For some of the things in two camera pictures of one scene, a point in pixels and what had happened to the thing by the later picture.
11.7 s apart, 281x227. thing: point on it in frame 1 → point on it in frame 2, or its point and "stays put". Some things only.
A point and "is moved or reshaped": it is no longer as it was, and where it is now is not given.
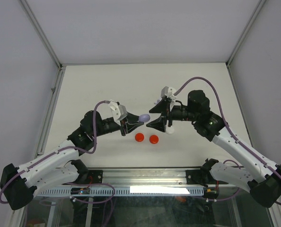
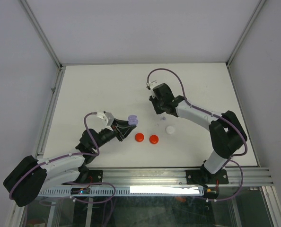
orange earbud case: x=153 y=139 stays put
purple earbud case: x=144 y=117 is moved or reshaped
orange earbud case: x=139 y=137 stays put
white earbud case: x=170 y=130 stays put
